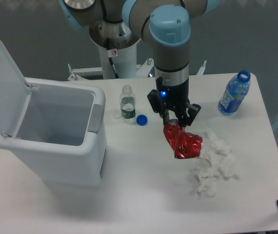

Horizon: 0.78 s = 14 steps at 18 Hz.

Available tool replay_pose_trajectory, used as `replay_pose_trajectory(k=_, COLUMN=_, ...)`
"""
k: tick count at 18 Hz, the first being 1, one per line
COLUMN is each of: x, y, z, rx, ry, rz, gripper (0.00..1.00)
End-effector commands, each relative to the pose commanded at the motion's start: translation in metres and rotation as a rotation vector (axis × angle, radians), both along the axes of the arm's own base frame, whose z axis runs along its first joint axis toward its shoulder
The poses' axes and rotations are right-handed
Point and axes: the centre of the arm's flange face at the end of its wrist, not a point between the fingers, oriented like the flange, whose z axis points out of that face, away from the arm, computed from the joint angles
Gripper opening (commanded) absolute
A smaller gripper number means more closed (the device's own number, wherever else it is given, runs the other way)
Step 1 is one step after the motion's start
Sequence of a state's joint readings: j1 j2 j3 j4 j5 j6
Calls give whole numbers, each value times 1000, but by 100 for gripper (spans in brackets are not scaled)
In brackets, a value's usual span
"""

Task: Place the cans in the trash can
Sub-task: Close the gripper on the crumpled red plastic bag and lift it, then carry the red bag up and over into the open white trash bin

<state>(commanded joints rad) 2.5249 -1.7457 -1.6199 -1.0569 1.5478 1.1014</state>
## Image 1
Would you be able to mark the white trash can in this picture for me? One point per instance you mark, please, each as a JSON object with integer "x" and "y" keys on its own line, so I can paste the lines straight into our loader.
{"x": 62, "y": 135}

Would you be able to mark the crumpled white tissue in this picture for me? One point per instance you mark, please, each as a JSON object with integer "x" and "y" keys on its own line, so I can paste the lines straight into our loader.
{"x": 216, "y": 162}

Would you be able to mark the clear bottle green label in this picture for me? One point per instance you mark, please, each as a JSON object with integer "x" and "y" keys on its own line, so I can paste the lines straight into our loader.
{"x": 127, "y": 102}

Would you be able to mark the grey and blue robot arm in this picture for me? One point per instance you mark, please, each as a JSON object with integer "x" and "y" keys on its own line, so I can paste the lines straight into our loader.
{"x": 163, "y": 24}

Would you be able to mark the white bottle cap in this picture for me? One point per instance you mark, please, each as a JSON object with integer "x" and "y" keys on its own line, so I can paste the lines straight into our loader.
{"x": 116, "y": 115}

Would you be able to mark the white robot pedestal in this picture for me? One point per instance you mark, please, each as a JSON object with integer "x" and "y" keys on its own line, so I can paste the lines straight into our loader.
{"x": 117, "y": 46}

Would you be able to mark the crushed red can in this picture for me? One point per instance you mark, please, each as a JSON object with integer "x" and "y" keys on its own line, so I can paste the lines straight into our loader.
{"x": 184, "y": 144}

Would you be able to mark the blue plastic bottle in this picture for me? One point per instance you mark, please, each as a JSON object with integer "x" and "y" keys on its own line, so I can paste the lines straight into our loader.
{"x": 236, "y": 90}

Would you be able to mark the white metal base frame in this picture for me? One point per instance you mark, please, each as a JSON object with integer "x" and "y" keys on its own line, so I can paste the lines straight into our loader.
{"x": 143, "y": 71}

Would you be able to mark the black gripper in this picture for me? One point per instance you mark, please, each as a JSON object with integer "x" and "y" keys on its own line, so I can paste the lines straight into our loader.
{"x": 174, "y": 98}

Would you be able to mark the white trash can lid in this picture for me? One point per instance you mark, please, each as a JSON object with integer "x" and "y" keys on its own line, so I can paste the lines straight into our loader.
{"x": 15, "y": 94}

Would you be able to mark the blue bottle cap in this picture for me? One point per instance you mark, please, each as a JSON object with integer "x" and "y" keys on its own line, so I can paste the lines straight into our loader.
{"x": 141, "y": 120}

